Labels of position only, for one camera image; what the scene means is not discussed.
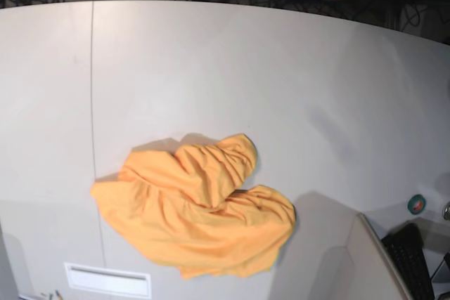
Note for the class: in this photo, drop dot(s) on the orange t-shirt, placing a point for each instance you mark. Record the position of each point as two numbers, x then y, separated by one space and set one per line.
188 209

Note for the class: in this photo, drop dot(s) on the green tape roll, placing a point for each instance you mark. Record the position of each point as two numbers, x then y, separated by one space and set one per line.
416 204

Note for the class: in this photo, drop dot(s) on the black keyboard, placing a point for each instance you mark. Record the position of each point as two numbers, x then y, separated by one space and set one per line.
405 248

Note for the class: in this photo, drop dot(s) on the white cable grommet plate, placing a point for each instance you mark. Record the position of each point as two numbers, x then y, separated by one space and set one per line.
109 281

